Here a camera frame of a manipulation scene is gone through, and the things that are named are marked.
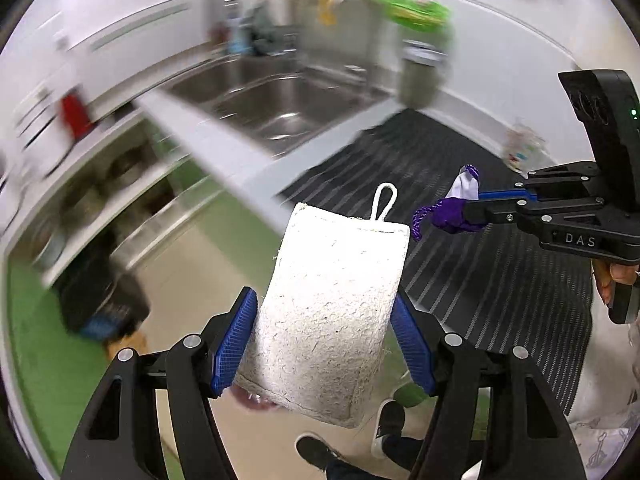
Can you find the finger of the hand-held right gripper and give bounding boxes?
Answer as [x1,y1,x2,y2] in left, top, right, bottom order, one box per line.
[477,180,538,204]
[462,195,532,234]

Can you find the white loofah sponge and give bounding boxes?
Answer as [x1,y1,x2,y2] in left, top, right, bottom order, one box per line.
[234,182,411,429]

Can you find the white cabinet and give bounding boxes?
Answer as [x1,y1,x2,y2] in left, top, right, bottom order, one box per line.
[10,0,236,106]

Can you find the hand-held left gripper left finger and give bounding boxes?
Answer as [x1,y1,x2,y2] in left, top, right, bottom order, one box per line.
[60,286,259,480]

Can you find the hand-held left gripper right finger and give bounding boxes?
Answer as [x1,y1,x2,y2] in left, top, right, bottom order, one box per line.
[390,292,588,480]

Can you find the dark trouser legs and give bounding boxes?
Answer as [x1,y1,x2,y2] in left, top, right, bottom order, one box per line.
[325,435,426,480]

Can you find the purple and white cloth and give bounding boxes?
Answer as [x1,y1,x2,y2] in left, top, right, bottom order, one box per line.
[412,164,482,243]

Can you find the steel sink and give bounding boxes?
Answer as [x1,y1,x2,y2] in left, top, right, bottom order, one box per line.
[167,57,393,158]

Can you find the red item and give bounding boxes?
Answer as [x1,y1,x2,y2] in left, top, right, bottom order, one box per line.
[60,92,96,141]

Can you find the clear plastic packet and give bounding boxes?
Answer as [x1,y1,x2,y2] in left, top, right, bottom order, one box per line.
[502,120,546,176]

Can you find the white shelf unit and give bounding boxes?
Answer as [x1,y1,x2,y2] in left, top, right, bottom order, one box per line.
[0,110,241,286]

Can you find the person's right hand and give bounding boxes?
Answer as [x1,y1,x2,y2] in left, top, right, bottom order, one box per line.
[594,260,640,308]

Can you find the black striped mat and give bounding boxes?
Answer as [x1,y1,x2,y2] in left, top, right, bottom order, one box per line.
[277,109,598,416]

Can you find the white printed clothing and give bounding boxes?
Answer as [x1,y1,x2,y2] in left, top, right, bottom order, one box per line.
[570,260,640,480]

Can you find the black bin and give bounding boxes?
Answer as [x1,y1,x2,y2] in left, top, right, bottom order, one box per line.
[52,240,151,341]

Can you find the black shoe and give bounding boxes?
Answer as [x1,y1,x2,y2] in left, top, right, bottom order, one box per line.
[295,434,351,472]
[372,399,407,458]

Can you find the steel faucet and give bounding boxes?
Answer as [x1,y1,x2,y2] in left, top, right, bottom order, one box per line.
[220,0,288,56]

